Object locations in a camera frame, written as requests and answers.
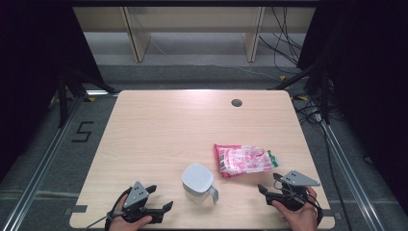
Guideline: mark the aluminium floor rail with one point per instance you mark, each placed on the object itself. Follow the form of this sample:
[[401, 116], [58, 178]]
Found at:
[[349, 173], [38, 173]]

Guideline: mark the pink and white plastic bag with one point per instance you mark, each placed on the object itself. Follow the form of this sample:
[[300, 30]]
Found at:
[[240, 160]]

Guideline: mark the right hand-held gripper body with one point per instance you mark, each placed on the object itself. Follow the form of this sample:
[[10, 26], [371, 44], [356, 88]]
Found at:
[[298, 179]]

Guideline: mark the person's left hand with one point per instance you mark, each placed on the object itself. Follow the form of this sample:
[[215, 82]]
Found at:
[[126, 225]]

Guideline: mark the black metal stand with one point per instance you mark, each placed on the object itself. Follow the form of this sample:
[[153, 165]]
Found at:
[[63, 106], [325, 102]]

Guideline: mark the clear jar with white lid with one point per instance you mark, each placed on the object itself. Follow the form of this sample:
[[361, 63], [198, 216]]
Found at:
[[197, 178]]

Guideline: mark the person's right hand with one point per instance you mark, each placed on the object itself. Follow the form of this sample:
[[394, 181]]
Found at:
[[303, 219]]

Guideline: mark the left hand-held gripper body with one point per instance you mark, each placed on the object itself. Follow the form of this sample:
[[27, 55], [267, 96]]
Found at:
[[136, 195]]

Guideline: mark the wooden shelf unit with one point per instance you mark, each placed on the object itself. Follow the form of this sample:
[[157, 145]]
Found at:
[[141, 41]]

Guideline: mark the black curtain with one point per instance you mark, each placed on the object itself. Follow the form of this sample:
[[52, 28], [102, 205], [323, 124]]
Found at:
[[369, 80], [32, 80]]

